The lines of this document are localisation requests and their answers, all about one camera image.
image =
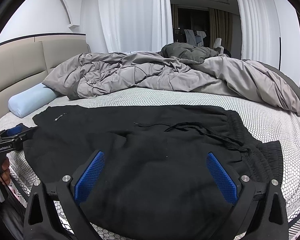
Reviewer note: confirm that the grey crumpled duvet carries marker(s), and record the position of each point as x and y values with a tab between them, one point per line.
93	74

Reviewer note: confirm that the olive curtain in background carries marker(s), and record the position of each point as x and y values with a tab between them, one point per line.
221	27

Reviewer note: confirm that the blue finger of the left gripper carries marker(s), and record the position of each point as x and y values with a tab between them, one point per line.
13	131

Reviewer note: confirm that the white chair in background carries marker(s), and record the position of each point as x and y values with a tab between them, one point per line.
217	46

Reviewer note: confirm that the light blue pillow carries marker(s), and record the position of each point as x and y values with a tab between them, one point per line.
30	100

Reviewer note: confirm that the white honeycomb mattress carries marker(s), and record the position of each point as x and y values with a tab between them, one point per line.
264	123

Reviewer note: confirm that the beige padded headboard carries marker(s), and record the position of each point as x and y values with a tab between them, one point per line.
26	61

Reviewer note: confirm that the white curtain left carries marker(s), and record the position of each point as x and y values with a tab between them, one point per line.
136	25

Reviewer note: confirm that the dark grey quilted blanket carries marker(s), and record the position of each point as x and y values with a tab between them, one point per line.
186	53

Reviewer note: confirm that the clothes rack with garments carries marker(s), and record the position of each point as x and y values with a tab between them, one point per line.
189	36

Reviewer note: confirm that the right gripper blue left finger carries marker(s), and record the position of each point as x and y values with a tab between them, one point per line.
86	176

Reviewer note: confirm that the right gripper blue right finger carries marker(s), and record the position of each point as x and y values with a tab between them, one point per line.
227	183

